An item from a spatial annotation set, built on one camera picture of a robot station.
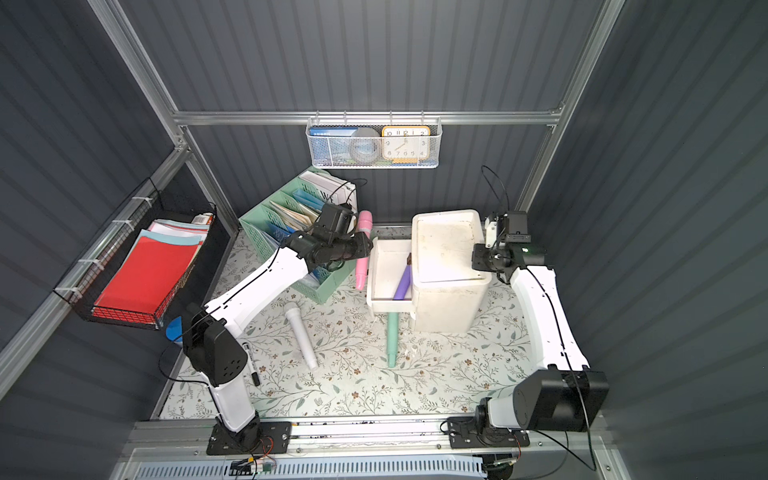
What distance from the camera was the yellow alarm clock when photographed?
0.89m

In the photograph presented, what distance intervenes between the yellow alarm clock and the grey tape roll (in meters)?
0.03

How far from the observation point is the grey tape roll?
0.87 meters
